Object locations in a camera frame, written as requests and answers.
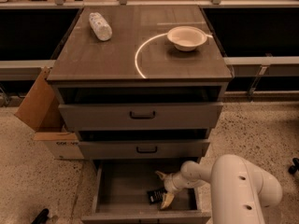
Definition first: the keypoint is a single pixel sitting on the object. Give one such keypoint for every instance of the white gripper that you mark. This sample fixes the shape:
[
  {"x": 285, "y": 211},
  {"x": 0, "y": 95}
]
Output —
[{"x": 170, "y": 185}]

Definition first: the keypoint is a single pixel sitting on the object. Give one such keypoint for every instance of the black rxbar chocolate bar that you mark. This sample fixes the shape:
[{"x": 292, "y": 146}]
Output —
[{"x": 156, "y": 196}]

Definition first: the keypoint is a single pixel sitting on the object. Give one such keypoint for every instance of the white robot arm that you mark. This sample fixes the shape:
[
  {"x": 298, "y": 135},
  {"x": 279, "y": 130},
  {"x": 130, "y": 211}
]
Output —
[{"x": 240, "y": 190}]

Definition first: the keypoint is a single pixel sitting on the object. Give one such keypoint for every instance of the bottom grey open drawer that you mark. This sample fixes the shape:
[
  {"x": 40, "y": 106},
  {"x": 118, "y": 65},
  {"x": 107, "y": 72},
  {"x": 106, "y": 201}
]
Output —
[{"x": 121, "y": 195}]

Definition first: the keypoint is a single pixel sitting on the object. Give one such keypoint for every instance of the top grey drawer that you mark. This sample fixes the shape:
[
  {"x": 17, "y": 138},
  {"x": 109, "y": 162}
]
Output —
[{"x": 113, "y": 117}]

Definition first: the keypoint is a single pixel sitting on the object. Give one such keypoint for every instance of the middle grey drawer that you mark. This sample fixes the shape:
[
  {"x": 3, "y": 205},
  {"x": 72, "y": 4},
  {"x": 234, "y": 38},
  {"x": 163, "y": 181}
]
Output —
[{"x": 150, "y": 149}]

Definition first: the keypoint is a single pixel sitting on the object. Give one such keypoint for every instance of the grey drawer cabinet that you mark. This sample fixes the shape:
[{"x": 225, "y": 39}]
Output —
[{"x": 139, "y": 65}]

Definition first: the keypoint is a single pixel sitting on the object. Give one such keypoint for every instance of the black object on floor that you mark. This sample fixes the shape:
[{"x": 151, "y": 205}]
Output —
[{"x": 42, "y": 217}]

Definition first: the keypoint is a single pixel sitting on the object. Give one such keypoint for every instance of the black chair caster wheel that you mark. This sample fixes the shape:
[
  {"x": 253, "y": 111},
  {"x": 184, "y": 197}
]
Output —
[{"x": 295, "y": 167}]

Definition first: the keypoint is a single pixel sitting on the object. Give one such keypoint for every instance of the brown cardboard box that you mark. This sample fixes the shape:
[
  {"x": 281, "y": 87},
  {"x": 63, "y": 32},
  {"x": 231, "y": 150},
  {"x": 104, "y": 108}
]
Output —
[{"x": 39, "y": 111}]

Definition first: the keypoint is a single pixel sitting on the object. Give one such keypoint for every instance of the white paper bowl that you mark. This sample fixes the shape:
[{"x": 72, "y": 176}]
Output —
[{"x": 186, "y": 38}]

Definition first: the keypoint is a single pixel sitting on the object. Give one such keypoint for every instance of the white plastic water bottle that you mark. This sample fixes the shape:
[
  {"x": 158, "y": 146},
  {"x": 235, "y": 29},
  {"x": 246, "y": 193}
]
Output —
[{"x": 100, "y": 26}]

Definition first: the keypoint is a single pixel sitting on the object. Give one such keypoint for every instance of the grey metal rail shelf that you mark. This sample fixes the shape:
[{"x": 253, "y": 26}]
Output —
[{"x": 23, "y": 70}]

